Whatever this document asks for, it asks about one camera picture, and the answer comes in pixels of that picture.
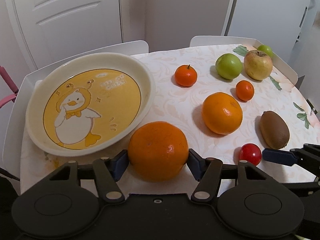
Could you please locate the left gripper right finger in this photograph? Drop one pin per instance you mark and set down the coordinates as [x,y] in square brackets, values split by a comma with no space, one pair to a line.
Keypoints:
[207,172]

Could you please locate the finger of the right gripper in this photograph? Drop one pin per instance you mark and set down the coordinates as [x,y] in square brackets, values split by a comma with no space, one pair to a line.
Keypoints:
[286,158]

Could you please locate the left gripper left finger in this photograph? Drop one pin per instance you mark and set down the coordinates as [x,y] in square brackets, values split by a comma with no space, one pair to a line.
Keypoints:
[107,173]

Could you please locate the brown kiwi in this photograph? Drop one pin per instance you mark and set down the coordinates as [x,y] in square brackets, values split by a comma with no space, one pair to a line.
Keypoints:
[274,130]

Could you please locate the red cherry tomato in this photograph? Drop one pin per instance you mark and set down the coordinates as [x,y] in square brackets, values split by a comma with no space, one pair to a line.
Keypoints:
[251,153]

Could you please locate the large orange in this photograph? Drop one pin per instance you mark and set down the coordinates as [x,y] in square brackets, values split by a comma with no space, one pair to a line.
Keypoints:
[221,113]
[158,151]

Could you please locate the yellow apple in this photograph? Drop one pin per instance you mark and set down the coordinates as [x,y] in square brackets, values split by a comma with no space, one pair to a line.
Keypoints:
[258,65]

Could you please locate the floral tablecloth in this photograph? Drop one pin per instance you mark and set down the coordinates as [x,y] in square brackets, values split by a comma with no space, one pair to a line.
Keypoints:
[182,108]

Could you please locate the white duck pattern bowl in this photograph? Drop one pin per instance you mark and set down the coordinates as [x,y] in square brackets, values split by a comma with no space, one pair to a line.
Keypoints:
[91,108]

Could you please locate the white tray right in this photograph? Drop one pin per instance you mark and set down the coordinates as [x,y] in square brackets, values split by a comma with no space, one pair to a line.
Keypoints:
[206,40]

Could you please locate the small tangerine with stem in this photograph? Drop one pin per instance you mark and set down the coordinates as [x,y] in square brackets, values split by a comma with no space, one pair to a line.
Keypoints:
[185,76]

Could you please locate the large green apple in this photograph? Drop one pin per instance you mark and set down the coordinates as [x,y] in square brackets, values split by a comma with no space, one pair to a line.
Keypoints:
[228,66]

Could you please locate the small green apple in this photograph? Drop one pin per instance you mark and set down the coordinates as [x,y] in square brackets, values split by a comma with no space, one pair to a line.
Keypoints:
[266,49]

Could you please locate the white door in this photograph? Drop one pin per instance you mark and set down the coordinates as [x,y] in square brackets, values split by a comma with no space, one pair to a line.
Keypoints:
[48,31]

